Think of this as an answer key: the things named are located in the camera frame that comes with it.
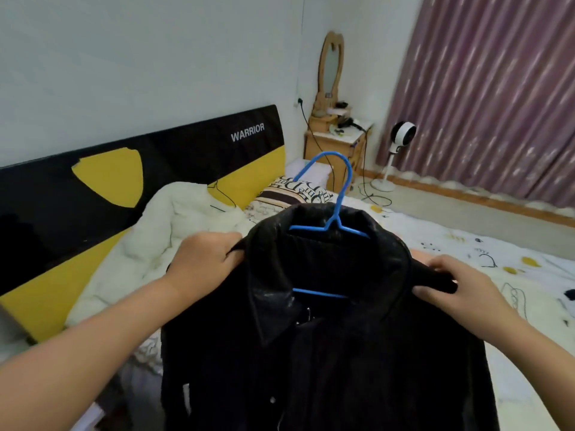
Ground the person's left forearm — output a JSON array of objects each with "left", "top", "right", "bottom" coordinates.
[{"left": 0, "top": 273, "right": 194, "bottom": 431}]

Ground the blue plastic hanger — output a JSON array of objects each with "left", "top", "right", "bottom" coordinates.
[{"left": 287, "top": 151, "right": 371, "bottom": 300}]

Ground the white nightstand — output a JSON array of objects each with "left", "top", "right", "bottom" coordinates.
[
  {"left": 67, "top": 401, "right": 107, "bottom": 431},
  {"left": 285, "top": 159, "right": 334, "bottom": 184}
]

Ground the black power cable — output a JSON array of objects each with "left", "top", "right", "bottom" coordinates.
[{"left": 298, "top": 102, "right": 394, "bottom": 208}]

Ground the black leather jacket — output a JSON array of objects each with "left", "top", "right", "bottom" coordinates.
[{"left": 161, "top": 202, "right": 500, "bottom": 431}]

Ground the person's left hand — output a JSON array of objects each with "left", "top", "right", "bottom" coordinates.
[{"left": 164, "top": 232, "right": 246, "bottom": 302}]

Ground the purple curtain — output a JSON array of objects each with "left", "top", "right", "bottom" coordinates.
[{"left": 377, "top": 0, "right": 575, "bottom": 211}]

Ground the black white printed pillow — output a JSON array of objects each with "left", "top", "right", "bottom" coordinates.
[
  {"left": 244, "top": 176, "right": 335, "bottom": 225},
  {"left": 130, "top": 327, "right": 165, "bottom": 378}
]

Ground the grey bed sheet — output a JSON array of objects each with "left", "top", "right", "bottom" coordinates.
[{"left": 96, "top": 368, "right": 165, "bottom": 431}]

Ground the wooden framed mirror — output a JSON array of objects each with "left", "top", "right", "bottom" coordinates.
[{"left": 312, "top": 31, "right": 346, "bottom": 118}]

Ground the white standing fan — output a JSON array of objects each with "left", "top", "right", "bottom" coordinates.
[{"left": 370, "top": 122, "right": 417, "bottom": 193}]

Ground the black hair dryer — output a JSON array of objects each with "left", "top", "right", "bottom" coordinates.
[{"left": 337, "top": 117, "right": 368, "bottom": 133}]

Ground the wooden cabinet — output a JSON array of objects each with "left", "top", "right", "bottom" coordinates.
[{"left": 304, "top": 107, "right": 374, "bottom": 193}]

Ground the yellow black bed headboard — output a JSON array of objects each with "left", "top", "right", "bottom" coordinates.
[{"left": 0, "top": 105, "right": 287, "bottom": 344}]

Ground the person's right hand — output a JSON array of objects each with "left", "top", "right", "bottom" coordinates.
[{"left": 412, "top": 254, "right": 513, "bottom": 342}]

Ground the cream padded jacket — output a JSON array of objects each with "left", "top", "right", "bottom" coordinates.
[{"left": 65, "top": 181, "right": 257, "bottom": 329}]

